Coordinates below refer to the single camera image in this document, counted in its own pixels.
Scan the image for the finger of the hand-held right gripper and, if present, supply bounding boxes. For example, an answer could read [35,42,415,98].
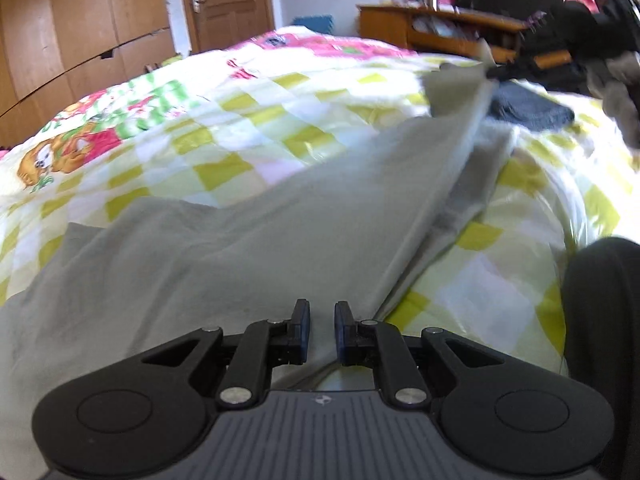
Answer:
[484,51,573,83]

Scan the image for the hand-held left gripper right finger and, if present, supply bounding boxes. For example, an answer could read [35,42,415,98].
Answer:
[334,301,501,407]

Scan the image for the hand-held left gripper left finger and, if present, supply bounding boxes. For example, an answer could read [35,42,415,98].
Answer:
[142,299,313,409]

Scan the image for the grey pants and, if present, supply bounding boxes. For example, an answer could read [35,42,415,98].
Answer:
[0,40,516,480]

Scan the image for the dark blue folded cloth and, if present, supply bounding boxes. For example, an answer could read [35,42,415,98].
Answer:
[489,82,576,133]

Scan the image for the wooden desk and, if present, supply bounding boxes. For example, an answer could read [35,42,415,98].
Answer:
[357,2,571,68]

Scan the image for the checkered cartoon print bedsheet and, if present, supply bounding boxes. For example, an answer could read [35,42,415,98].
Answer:
[0,27,640,480]

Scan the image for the wooden door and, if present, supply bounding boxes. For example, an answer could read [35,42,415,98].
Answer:
[177,0,276,56]

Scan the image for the wooden wardrobe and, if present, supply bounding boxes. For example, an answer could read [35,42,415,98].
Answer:
[0,0,176,133]

